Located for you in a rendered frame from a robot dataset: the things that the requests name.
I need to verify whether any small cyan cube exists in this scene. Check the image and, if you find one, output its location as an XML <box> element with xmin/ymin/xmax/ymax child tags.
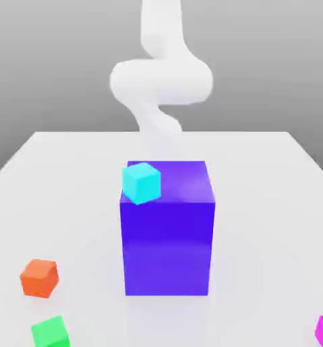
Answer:
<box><xmin>121</xmin><ymin>161</ymin><xmax>162</xmax><ymax>206</ymax></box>

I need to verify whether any small orange cube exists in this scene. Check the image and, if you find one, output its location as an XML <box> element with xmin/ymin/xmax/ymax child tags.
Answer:
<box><xmin>19</xmin><ymin>258</ymin><xmax>60</xmax><ymax>299</ymax></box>

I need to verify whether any small green cube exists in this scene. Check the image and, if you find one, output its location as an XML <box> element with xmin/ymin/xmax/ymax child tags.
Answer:
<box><xmin>31</xmin><ymin>314</ymin><xmax>71</xmax><ymax>347</ymax></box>

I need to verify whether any large purple box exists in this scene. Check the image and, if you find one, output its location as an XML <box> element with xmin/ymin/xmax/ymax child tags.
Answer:
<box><xmin>119</xmin><ymin>160</ymin><xmax>216</xmax><ymax>297</ymax></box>

